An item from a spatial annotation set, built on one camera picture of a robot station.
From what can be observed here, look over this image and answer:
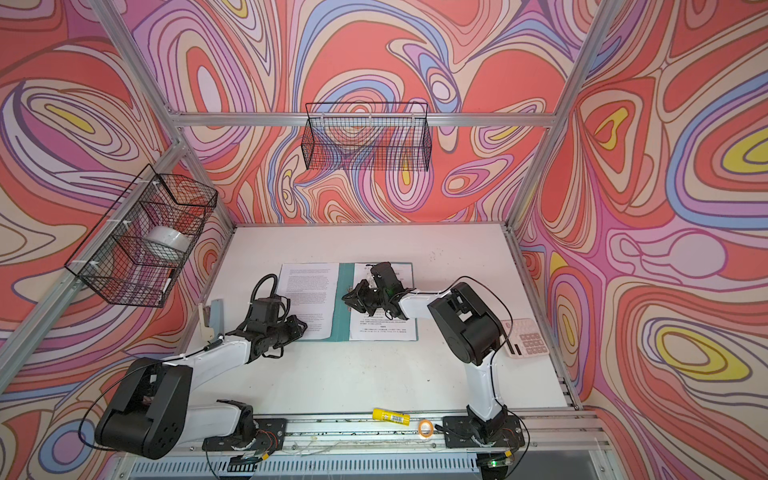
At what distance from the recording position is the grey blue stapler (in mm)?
894

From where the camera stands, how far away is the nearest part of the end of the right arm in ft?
2.45

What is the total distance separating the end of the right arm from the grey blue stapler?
1.34 feet
